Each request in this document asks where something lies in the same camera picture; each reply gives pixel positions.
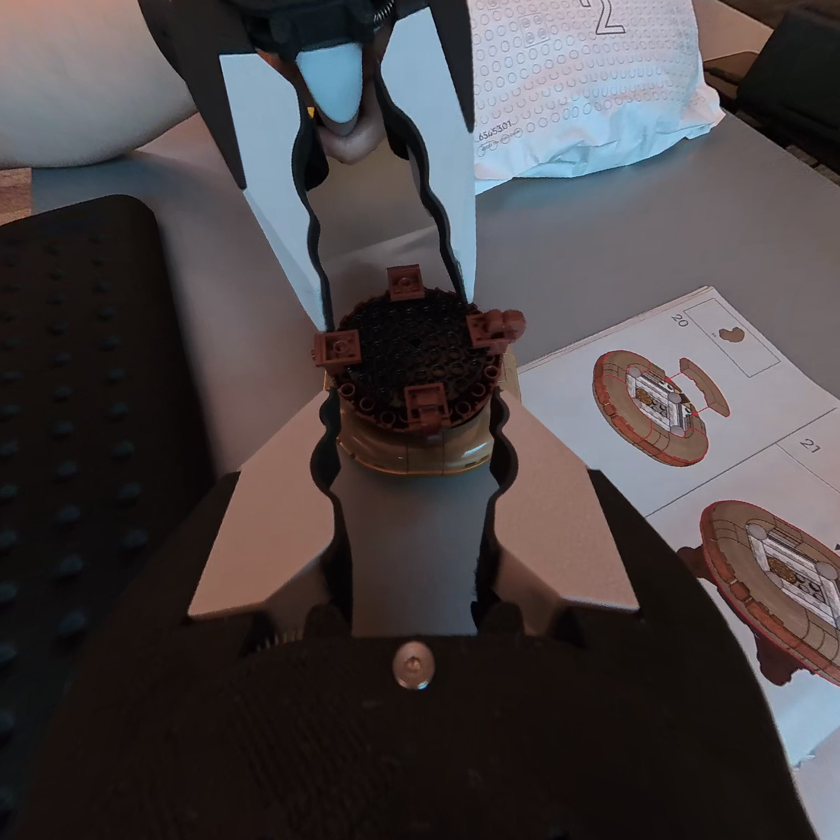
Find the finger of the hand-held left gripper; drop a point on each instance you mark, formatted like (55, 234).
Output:
(446, 197)
(269, 164)

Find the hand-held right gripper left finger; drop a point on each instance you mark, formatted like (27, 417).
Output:
(256, 525)

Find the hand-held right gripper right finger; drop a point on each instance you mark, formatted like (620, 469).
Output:
(564, 525)

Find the round tan brown brick model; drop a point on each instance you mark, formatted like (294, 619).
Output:
(407, 354)

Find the person's left forearm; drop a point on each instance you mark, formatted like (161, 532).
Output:
(79, 92)

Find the grey desk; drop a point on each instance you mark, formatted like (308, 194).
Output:
(590, 249)

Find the person's left hand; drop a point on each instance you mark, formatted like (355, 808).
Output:
(351, 144)

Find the white printed paper bag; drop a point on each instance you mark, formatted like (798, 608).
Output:
(577, 85)

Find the building instruction booklet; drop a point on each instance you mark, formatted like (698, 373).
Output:
(754, 472)

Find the black studded mat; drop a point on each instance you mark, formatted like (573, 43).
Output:
(79, 394)

